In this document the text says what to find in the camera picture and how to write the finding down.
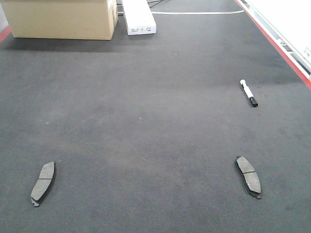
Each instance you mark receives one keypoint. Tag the white black cylindrical tool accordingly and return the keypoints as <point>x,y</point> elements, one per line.
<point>248,93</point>

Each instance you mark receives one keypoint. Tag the white long carton box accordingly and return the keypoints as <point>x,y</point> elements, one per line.
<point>138,17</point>

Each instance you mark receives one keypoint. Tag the brake pad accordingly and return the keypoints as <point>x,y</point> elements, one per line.
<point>44,183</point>
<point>249,176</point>

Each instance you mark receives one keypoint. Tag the brown cardboard box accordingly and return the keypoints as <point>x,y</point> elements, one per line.
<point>61,19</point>

